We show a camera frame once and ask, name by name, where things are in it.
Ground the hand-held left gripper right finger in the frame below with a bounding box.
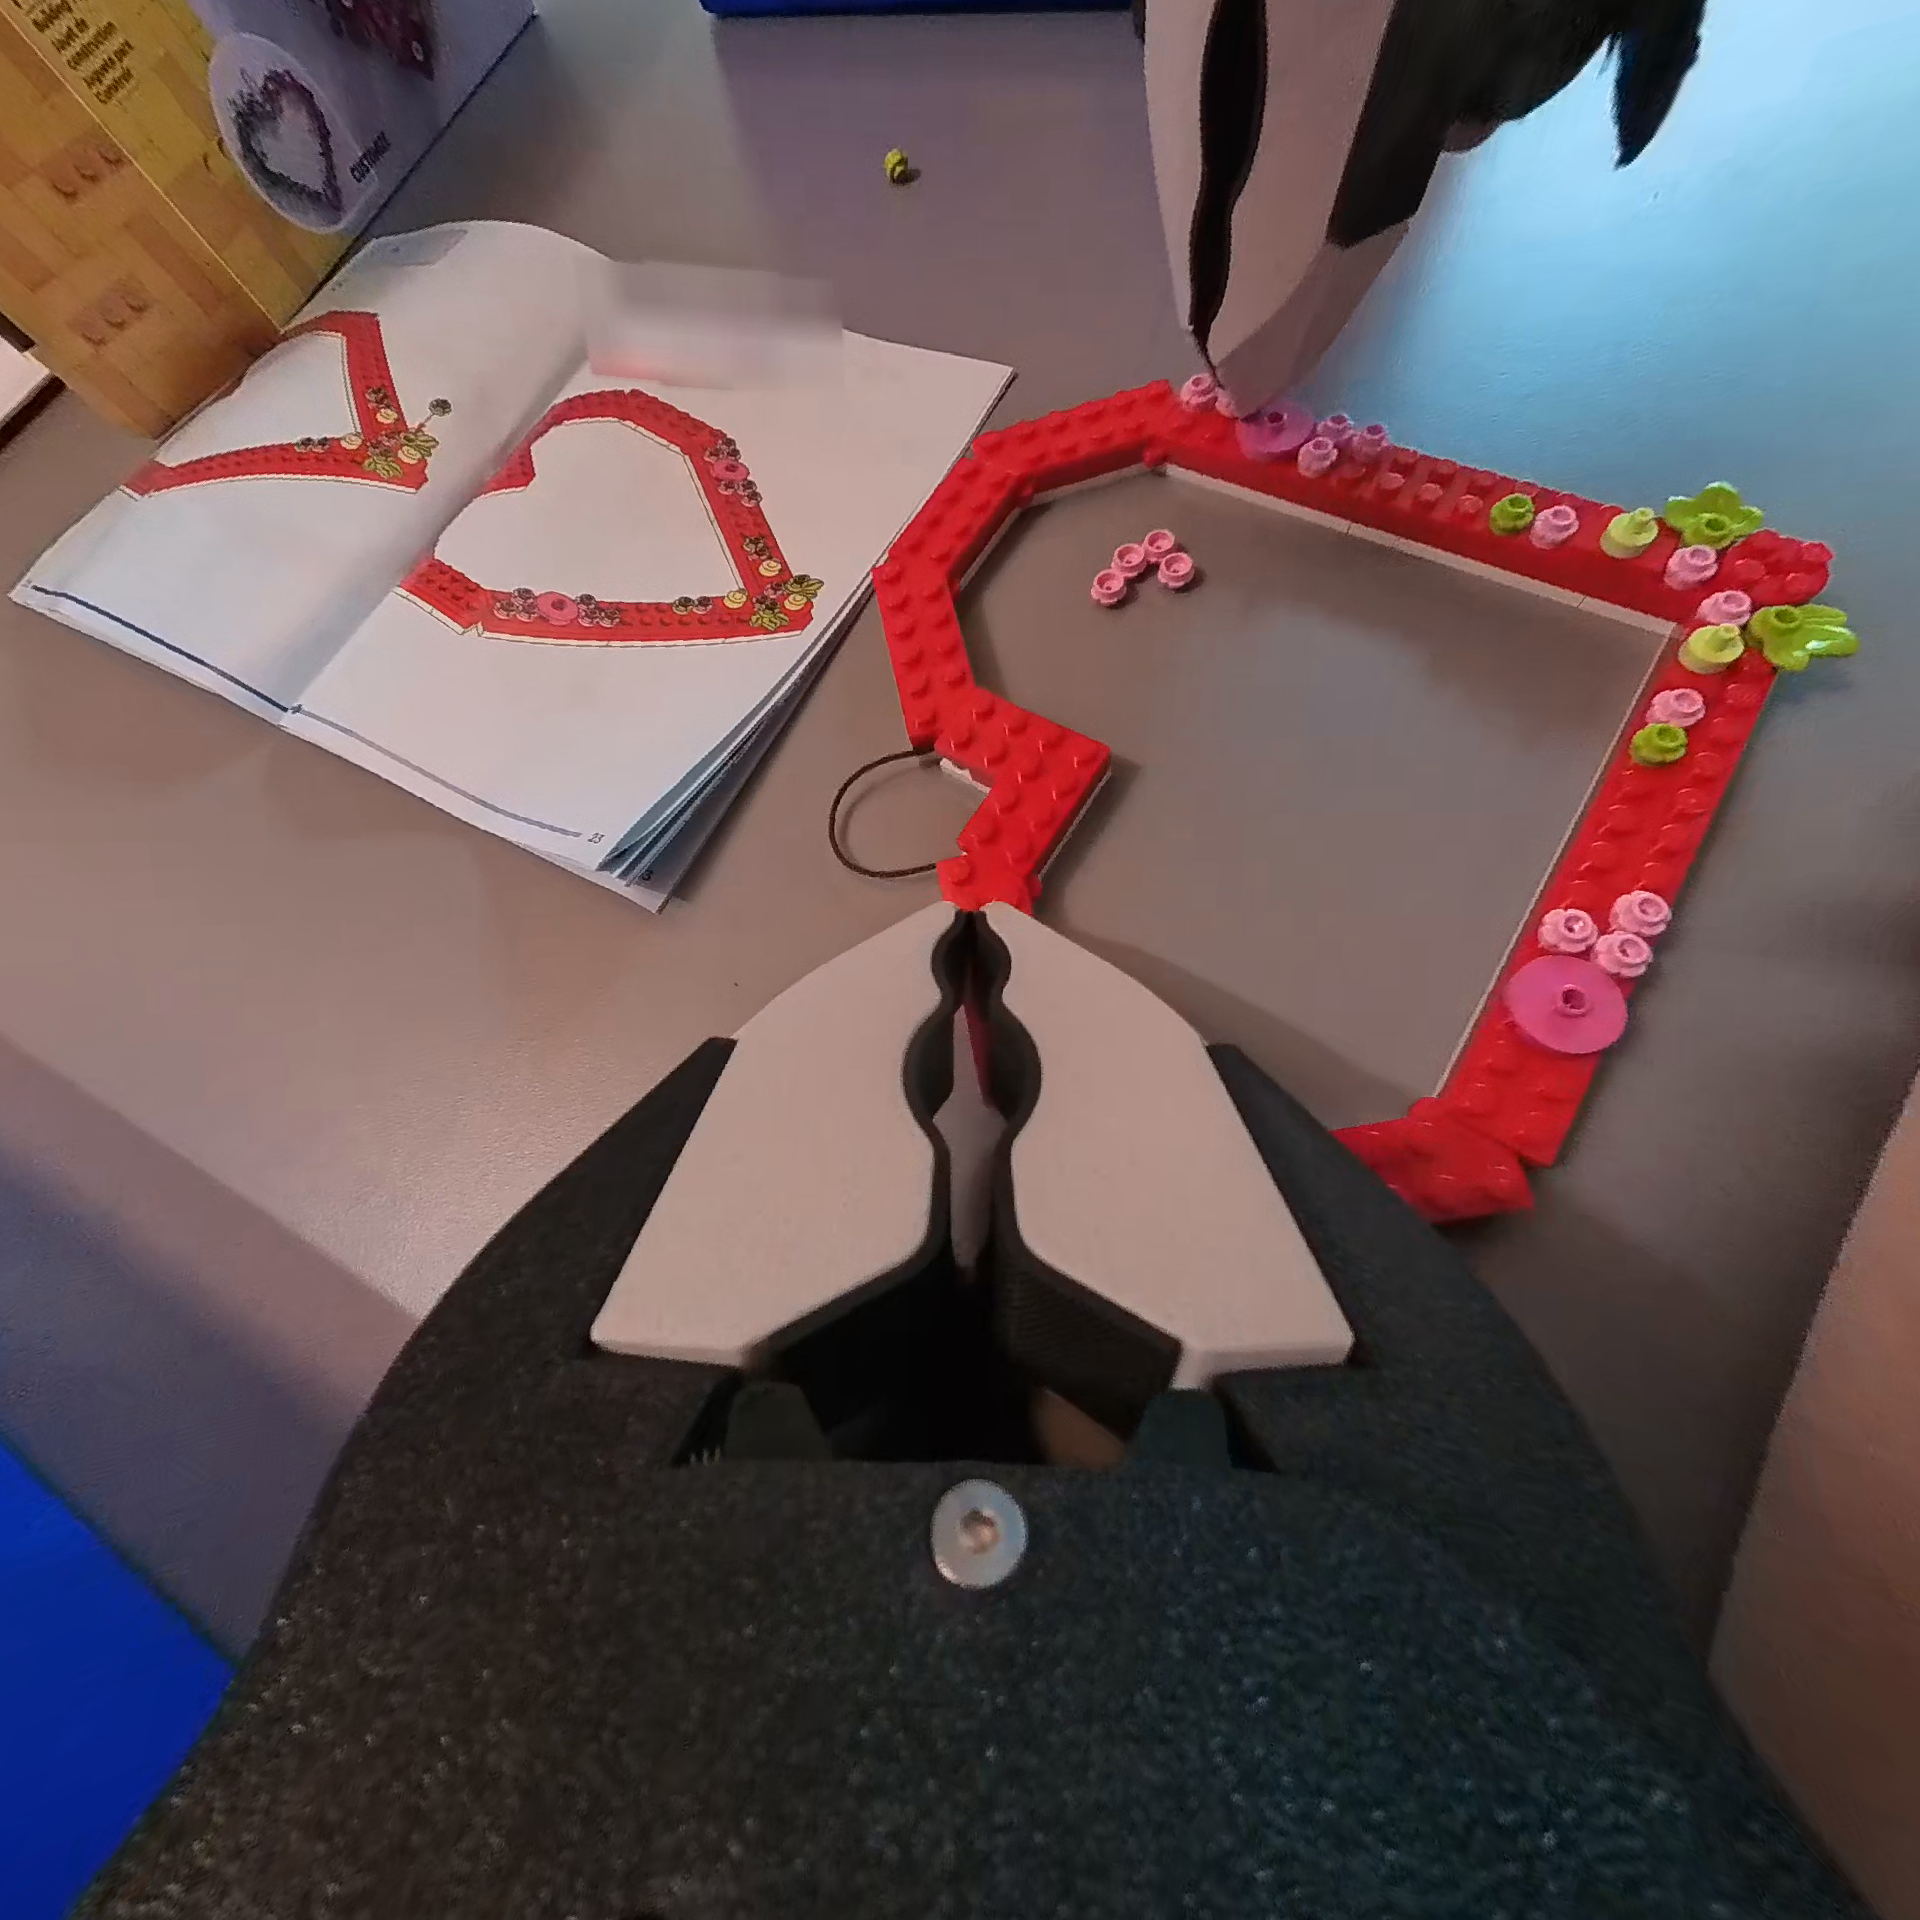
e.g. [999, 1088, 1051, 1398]
[979, 904, 1360, 1393]

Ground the group of pink flower studs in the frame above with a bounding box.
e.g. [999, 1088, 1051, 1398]
[1177, 373, 1759, 980]

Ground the open instruction booklet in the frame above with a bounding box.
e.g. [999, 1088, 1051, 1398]
[8, 222, 1019, 914]

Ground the dark cord loop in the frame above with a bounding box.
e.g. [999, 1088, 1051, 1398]
[830, 747, 969, 881]

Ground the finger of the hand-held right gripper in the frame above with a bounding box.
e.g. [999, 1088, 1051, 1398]
[1136, 0, 1240, 378]
[1207, 0, 1426, 419]

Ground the grey desk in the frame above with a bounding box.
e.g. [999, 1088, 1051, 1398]
[0, 0, 1920, 1697]

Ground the red brick heart frame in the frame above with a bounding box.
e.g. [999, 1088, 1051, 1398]
[873, 378, 1863, 1229]

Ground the yellow and lilac toy box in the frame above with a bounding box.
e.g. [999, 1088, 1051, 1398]
[0, 0, 540, 442]

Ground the person's beige sweatshirt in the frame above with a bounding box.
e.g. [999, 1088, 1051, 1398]
[1711, 1036, 1920, 1920]

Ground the lime green leaf piece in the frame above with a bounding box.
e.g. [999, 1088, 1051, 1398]
[1746, 600, 1863, 673]
[1663, 481, 1769, 553]

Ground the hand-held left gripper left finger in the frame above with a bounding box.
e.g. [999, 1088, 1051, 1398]
[590, 904, 982, 1369]

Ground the blue plastic bin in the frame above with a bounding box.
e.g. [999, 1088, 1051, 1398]
[702, 0, 1129, 21]
[0, 1430, 238, 1920]

